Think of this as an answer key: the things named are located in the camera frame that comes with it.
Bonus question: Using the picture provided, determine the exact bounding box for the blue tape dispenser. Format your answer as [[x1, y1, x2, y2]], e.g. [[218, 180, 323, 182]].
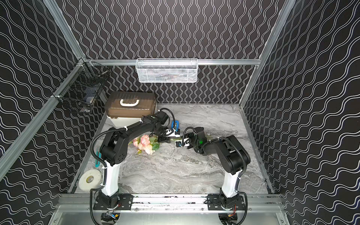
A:
[[171, 120, 180, 132]]

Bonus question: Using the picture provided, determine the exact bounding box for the pink flower bouquet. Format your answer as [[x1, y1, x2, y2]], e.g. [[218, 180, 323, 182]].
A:
[[129, 134, 183, 155]]

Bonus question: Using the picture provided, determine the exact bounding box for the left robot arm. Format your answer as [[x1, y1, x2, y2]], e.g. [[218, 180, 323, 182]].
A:
[[90, 108, 177, 210]]

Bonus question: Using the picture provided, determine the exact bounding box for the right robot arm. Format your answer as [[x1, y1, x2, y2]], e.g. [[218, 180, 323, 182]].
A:
[[175, 127, 251, 210]]

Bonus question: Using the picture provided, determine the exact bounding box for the white tape roll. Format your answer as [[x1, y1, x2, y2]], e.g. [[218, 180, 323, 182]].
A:
[[78, 169, 102, 191]]

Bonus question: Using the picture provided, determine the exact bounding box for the brown lid storage box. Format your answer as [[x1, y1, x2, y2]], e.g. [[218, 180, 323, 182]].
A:
[[105, 91, 157, 128]]

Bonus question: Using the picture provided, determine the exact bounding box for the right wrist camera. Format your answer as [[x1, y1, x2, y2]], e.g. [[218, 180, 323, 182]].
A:
[[175, 133, 195, 149]]

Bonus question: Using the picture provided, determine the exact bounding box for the white wire basket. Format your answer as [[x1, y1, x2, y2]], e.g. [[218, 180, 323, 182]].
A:
[[136, 58, 199, 83]]

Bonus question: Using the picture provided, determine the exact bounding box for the teal handled tool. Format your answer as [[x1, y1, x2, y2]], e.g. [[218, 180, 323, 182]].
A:
[[95, 151, 101, 168]]

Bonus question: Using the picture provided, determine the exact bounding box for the black wire basket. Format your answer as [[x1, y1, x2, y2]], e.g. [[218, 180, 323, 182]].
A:
[[53, 58, 111, 114]]

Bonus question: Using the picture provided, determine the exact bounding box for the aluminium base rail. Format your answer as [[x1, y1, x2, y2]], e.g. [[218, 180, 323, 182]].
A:
[[57, 193, 285, 213]]

